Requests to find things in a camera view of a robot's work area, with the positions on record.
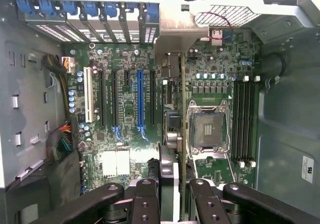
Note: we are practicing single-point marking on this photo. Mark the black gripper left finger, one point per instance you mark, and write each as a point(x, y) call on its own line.
point(146, 204)

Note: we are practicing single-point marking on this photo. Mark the green motherboard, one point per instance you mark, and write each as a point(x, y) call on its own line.
point(120, 58)

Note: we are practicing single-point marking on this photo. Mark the black RAM slot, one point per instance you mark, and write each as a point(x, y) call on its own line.
point(235, 121)
point(241, 121)
point(252, 121)
point(247, 121)

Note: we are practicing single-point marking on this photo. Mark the silver chipset heat sink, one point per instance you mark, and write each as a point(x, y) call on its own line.
point(115, 162)

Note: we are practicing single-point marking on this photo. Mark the white expansion slot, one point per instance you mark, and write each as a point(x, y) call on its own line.
point(88, 96)

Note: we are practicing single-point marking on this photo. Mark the short black expansion slot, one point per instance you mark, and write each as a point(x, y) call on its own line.
point(127, 78)

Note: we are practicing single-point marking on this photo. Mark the long black expansion slot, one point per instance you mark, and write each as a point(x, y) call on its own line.
point(153, 96)
point(102, 96)
point(115, 96)

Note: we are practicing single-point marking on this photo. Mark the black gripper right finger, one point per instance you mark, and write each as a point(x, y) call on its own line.
point(205, 204)

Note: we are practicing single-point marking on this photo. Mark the open black PC case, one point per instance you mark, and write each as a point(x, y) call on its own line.
point(287, 108)

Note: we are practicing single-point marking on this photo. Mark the blue expansion slot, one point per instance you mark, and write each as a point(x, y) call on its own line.
point(140, 96)

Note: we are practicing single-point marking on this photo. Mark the CPU socket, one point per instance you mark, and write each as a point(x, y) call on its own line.
point(208, 127)

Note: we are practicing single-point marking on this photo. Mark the black plastic shroud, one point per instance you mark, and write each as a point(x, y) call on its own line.
point(65, 179)

